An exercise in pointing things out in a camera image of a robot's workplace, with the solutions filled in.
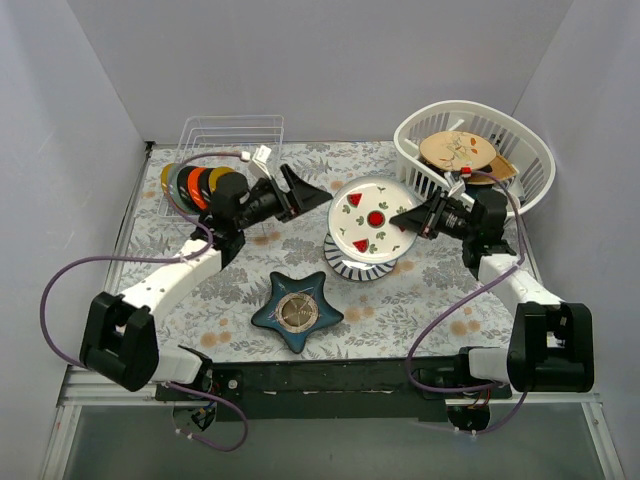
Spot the black glossy plate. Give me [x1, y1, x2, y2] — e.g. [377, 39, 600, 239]
[197, 168, 213, 205]

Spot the orange red round plate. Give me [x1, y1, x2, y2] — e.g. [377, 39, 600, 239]
[187, 167, 207, 211]

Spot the dark brown plate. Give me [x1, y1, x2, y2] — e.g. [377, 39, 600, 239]
[175, 166, 195, 214]

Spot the yellow patterned round plate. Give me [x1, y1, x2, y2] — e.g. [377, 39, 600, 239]
[160, 163, 175, 195]

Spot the white blue-striped plate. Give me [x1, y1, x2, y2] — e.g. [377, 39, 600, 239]
[323, 233, 397, 282]

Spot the blue floral green plate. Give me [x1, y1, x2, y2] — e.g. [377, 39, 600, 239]
[166, 163, 182, 210]

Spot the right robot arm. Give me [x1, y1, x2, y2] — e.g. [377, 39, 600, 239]
[390, 190, 595, 398]

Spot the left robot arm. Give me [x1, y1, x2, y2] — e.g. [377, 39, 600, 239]
[79, 165, 332, 400]

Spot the tan fan-shaped plate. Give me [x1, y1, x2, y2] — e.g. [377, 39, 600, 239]
[468, 155, 518, 186]

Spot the beige floral round plate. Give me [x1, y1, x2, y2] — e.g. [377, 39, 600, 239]
[419, 131, 497, 171]

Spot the white plastic slatted basket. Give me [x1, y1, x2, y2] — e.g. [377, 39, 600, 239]
[393, 100, 556, 214]

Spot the floral table mat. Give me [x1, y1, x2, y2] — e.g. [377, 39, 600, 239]
[92, 140, 544, 362]

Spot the blue star-shaped plate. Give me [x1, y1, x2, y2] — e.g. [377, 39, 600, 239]
[251, 271, 344, 354]

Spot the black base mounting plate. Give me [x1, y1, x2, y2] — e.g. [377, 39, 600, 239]
[154, 355, 514, 421]

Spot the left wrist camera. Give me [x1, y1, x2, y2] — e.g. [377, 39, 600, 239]
[240, 145, 272, 179]

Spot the white wire dish rack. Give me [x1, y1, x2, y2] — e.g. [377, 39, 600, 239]
[158, 114, 286, 221]

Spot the aluminium frame rail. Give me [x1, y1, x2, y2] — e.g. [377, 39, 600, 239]
[57, 367, 625, 479]

